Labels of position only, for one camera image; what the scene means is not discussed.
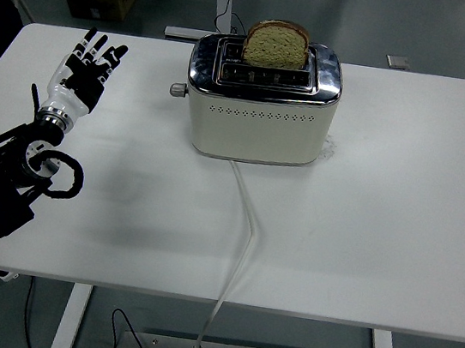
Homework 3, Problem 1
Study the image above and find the cream toaster chrome top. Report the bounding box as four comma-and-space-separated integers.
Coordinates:
160, 23, 350, 175

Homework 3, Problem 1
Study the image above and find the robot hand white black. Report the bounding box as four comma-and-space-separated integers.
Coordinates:
40, 21, 131, 125

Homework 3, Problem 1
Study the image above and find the small grey floor plate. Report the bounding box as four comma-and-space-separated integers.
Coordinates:
384, 54, 413, 72

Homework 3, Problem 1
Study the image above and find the black hanging cable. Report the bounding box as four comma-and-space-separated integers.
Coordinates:
212, 0, 251, 37

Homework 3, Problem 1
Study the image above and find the white toaster power cord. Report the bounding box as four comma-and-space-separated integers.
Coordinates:
192, 157, 269, 348

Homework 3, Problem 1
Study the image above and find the thin black floor cable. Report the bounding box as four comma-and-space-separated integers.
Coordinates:
18, 274, 46, 348

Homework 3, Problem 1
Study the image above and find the brown bread slice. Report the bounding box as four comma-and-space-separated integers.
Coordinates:
239, 15, 314, 75

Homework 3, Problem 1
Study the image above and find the small white device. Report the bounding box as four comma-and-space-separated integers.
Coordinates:
0, 268, 21, 284

